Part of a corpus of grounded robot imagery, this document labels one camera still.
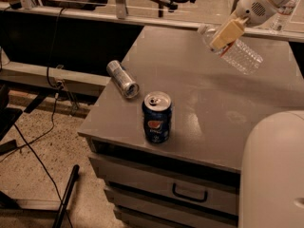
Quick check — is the blue Pepsi can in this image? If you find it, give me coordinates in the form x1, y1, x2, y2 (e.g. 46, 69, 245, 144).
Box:
142, 91, 172, 143

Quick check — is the silver blue energy drink can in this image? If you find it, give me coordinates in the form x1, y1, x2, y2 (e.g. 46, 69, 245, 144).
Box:
106, 60, 140, 99

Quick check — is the clear plastic water bottle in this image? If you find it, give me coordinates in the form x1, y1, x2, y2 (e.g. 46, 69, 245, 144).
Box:
198, 25, 263, 75

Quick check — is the black hanging cable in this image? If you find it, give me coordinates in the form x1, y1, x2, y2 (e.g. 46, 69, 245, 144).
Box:
46, 7, 68, 90

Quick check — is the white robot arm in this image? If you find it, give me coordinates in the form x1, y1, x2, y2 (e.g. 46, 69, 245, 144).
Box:
208, 0, 304, 228

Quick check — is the black drawer handle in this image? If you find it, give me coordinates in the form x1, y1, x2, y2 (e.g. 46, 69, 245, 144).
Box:
171, 183, 208, 203

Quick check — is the black floor cable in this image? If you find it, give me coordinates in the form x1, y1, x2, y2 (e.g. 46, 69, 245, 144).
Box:
0, 92, 74, 228

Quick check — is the grey drawer cabinet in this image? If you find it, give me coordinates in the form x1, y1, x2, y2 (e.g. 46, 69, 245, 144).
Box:
79, 27, 303, 228

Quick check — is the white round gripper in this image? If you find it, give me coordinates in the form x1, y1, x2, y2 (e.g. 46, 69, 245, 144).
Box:
209, 0, 283, 50

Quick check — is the metal bracket post centre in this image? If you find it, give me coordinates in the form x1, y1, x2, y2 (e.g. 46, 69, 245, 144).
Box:
115, 0, 128, 19

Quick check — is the black pole on floor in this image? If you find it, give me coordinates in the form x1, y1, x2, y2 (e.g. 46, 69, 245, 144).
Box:
52, 164, 80, 228

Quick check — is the background water bottle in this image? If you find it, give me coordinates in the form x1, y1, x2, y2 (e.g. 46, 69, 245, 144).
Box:
270, 0, 299, 33

